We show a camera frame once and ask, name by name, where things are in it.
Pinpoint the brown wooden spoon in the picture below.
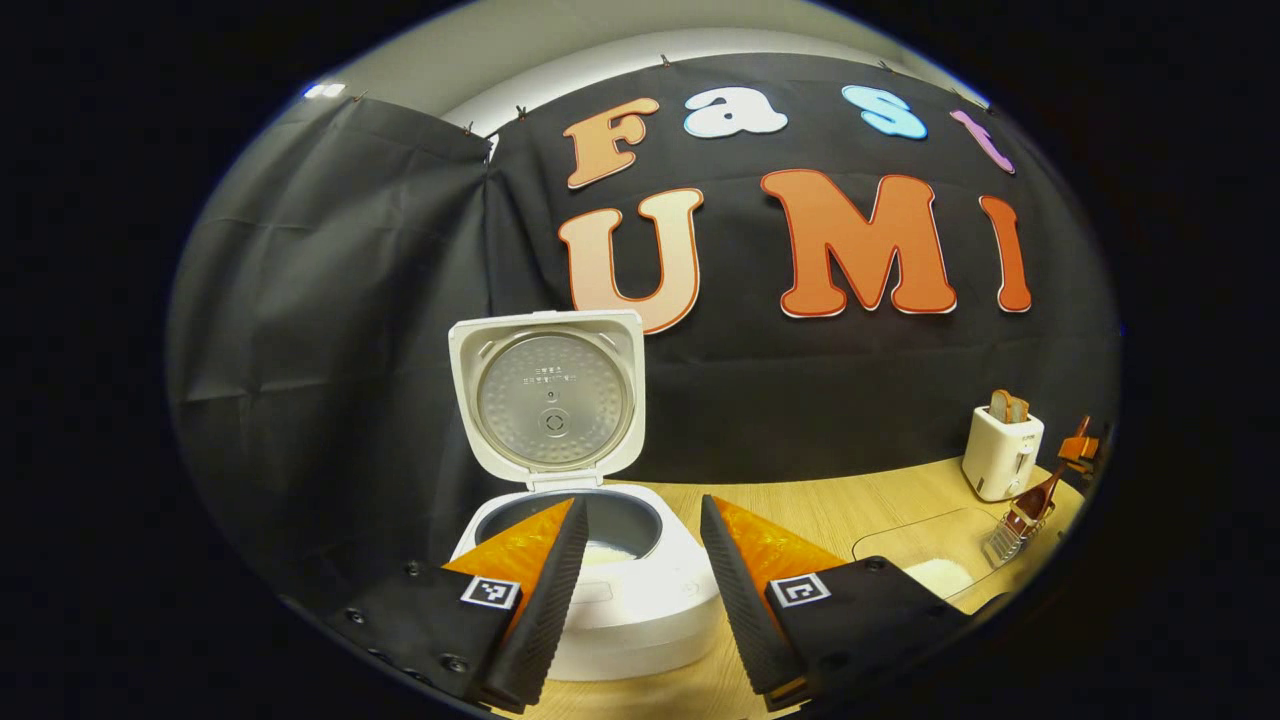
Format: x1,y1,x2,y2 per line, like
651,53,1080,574
1005,465,1067,532

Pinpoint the metal wire chopstick holder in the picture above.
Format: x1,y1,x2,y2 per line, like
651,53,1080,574
982,510,1041,569

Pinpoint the white rice cooker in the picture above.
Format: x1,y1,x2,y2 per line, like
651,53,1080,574
447,310,723,683

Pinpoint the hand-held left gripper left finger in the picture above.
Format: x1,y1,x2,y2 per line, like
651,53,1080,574
335,497,591,713

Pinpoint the clear plastic box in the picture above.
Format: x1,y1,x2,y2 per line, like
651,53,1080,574
852,505,1033,614

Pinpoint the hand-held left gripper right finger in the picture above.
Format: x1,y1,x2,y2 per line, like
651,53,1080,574
700,494,971,711

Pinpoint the white toaster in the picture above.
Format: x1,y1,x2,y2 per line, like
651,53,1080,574
962,405,1045,503

